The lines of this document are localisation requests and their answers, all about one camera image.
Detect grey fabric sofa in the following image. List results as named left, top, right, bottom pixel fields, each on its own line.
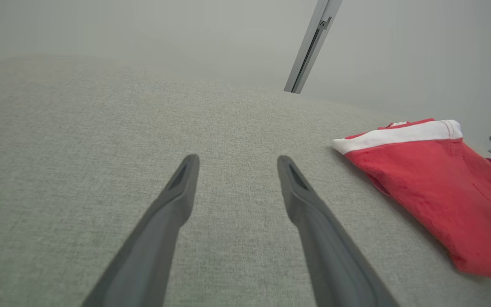
left=0, top=53, right=491, bottom=307

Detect red shorts with white band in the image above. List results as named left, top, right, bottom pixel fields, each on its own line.
left=331, top=119, right=491, bottom=280

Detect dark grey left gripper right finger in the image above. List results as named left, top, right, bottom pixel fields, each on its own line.
left=277, top=155, right=401, bottom=307

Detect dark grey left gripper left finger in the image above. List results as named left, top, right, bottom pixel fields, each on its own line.
left=81, top=154, right=200, bottom=307

